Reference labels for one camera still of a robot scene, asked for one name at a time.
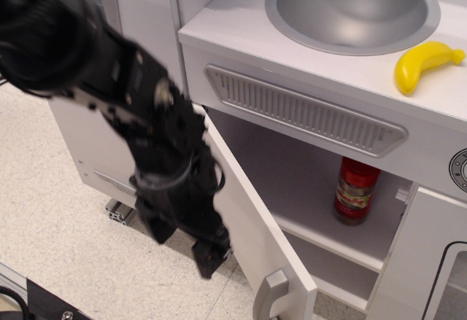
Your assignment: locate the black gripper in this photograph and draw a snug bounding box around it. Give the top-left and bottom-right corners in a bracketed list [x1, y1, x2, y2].
[128, 173, 233, 281]

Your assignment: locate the white cabinet door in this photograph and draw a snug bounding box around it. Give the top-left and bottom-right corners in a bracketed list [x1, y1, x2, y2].
[195, 105, 317, 319]

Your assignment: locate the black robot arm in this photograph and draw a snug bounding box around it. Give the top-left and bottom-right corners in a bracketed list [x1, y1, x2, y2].
[1, 0, 231, 278]

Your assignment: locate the white toy fridge cabinet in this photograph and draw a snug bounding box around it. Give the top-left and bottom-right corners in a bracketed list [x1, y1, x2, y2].
[48, 0, 185, 206]

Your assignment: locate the silver fridge emblem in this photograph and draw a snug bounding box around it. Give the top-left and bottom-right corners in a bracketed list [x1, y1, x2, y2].
[93, 170, 136, 197]

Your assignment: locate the red spice jar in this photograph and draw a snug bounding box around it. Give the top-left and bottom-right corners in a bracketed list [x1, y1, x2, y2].
[333, 157, 381, 226]

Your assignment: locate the white toy kitchen counter unit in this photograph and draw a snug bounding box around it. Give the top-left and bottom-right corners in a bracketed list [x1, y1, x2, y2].
[179, 0, 466, 319]

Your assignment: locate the grey vent panel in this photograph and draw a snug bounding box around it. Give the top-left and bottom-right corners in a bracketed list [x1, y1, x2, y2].
[204, 64, 408, 157]

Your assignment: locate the white oven door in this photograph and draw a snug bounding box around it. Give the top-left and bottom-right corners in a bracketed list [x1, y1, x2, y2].
[367, 187, 466, 319]

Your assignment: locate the black round oven dial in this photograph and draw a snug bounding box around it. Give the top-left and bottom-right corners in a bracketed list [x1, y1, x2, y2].
[449, 149, 467, 192]

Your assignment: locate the silver toy sink basin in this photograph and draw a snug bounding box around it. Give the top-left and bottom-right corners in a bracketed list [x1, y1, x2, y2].
[265, 0, 441, 56]

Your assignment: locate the yellow toy banana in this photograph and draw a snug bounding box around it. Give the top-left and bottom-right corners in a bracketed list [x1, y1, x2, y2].
[394, 42, 466, 95]

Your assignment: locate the aluminium extrusion rail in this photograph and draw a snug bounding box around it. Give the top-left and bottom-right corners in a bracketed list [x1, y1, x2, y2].
[105, 199, 136, 226]

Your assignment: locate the silver cabinet door handle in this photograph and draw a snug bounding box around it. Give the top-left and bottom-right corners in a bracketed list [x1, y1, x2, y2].
[252, 269, 289, 320]

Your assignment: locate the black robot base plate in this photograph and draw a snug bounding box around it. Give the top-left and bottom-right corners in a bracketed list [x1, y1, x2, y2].
[0, 278, 92, 320]

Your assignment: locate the aluminium base frame rail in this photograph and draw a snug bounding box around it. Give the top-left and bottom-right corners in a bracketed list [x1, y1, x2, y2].
[0, 262, 28, 303]

